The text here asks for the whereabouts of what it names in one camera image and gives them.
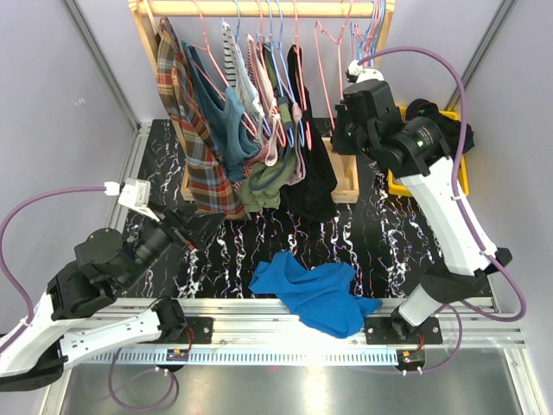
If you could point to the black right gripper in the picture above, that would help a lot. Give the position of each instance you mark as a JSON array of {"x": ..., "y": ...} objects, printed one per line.
[{"x": 338, "y": 144}]

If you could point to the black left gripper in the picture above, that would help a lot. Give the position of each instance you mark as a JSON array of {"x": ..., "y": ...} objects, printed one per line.
[{"x": 200, "y": 229}]

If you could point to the pink wire hanger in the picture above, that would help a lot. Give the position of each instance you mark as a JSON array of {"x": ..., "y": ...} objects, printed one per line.
[{"x": 337, "y": 41}]

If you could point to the blue tank top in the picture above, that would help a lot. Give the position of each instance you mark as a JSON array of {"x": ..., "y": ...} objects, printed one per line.
[{"x": 320, "y": 297}]

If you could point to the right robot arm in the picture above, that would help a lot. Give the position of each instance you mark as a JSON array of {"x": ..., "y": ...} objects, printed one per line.
[{"x": 418, "y": 155}]

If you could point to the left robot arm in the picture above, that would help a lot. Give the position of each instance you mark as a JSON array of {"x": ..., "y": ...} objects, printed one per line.
[{"x": 36, "y": 353}]

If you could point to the teal hanging tank top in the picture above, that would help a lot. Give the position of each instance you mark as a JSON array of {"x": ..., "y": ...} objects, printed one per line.
[{"x": 225, "y": 115}]

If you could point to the plaid hanging shirt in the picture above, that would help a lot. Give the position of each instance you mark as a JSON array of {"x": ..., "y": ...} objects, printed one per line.
[{"x": 208, "y": 183}]

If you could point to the dark clothes pile in bin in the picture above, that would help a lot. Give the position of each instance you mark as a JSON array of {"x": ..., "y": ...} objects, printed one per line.
[{"x": 450, "y": 128}]

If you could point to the green hanging garment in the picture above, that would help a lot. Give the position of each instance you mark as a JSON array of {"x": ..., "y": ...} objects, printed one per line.
[{"x": 257, "y": 200}]

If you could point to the empty hangers bunch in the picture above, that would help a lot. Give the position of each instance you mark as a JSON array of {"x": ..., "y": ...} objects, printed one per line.
[{"x": 364, "y": 42}]

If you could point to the yellow plastic bin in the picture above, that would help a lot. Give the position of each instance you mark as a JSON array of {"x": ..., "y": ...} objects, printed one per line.
[{"x": 394, "y": 186}]

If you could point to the pink hanging garment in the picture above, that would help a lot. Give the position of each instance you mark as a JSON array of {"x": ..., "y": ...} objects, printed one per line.
[{"x": 281, "y": 143}]

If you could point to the black hanging garment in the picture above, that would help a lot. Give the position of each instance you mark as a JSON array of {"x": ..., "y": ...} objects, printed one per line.
[{"x": 312, "y": 197}]

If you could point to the striped hanging garment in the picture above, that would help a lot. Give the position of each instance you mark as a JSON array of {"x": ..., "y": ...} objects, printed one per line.
[{"x": 237, "y": 77}]

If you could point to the wooden clothes rack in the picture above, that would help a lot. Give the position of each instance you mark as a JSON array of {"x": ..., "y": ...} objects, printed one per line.
[{"x": 147, "y": 15}]

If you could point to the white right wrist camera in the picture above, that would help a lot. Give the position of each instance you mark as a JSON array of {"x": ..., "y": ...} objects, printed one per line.
[{"x": 357, "y": 73}]

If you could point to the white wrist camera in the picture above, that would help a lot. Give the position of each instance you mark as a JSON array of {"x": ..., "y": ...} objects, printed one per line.
[
  {"x": 135, "y": 196},
  {"x": 357, "y": 73}
]

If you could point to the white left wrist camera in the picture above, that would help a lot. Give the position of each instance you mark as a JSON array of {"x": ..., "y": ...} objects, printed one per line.
[{"x": 135, "y": 196}]

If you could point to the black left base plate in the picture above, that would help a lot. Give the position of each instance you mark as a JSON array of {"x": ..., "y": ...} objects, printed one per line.
[{"x": 199, "y": 329}]

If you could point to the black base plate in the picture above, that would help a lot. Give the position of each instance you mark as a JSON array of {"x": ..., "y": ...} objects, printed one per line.
[
  {"x": 199, "y": 329},
  {"x": 381, "y": 330}
]

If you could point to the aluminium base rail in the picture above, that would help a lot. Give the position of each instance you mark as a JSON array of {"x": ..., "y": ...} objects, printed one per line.
[{"x": 262, "y": 332}]

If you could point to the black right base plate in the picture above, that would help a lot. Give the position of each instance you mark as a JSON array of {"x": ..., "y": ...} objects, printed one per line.
[{"x": 381, "y": 330}]

